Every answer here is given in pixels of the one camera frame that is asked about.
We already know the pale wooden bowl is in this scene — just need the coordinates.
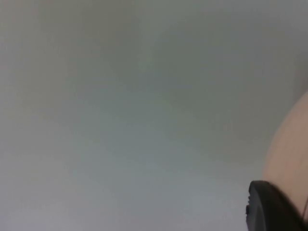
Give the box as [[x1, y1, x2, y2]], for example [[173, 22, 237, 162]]
[[262, 90, 308, 212]]

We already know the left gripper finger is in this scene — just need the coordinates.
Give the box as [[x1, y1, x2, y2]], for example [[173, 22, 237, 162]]
[[245, 180, 308, 231]]

